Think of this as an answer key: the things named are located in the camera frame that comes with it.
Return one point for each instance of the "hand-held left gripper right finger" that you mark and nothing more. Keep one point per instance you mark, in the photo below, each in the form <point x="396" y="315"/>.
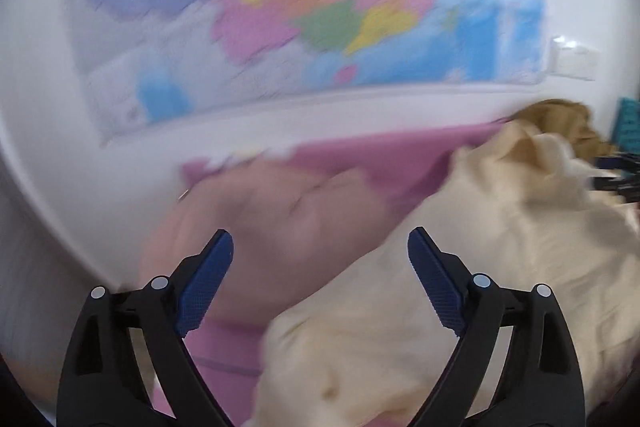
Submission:
<point x="434" y="279"/>

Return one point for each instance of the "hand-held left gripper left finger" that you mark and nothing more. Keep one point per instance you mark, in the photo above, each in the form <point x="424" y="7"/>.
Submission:
<point x="207" y="274"/>

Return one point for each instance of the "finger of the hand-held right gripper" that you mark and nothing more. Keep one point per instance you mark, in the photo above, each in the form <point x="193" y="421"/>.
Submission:
<point x="622" y="191"/>
<point x="620" y="161"/>

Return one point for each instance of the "cream garment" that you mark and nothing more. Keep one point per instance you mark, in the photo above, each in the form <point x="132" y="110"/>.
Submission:
<point x="500" y="267"/>

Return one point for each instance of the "teal plastic basket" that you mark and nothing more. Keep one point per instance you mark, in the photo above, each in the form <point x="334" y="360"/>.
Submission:
<point x="627" y="124"/>

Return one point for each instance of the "olive brown garment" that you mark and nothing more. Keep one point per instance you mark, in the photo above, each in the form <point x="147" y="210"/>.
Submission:
<point x="560" y="119"/>

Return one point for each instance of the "pale pink garment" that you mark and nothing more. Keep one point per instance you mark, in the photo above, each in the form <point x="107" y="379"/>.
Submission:
<point x="280" y="227"/>

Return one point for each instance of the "pink bed sheet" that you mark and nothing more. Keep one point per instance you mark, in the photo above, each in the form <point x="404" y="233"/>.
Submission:
<point x="390" y="162"/>

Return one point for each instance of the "white wall socket panel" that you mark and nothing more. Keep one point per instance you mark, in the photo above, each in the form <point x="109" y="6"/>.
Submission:
<point x="572" y="59"/>

